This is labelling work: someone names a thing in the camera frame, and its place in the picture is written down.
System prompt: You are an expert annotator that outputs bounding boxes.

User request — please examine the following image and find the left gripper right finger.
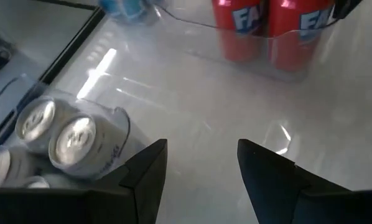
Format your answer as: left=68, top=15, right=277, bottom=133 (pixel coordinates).
left=237, top=139, right=372, bottom=224

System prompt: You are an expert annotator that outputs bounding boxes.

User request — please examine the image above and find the blue silver Red Bull can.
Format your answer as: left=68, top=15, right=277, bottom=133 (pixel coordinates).
left=98, top=0, right=160, bottom=25

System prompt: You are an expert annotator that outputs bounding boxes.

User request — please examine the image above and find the clear plastic bin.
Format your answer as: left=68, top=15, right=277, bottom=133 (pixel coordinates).
left=0, top=73, right=152, bottom=190
left=156, top=0, right=341, bottom=84

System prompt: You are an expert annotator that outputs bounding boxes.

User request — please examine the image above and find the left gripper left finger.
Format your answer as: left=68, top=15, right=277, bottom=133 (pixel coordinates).
left=0, top=139, right=168, bottom=224

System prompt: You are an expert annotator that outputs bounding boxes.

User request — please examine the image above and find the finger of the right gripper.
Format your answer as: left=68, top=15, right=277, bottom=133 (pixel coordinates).
left=332, top=0, right=364, bottom=20

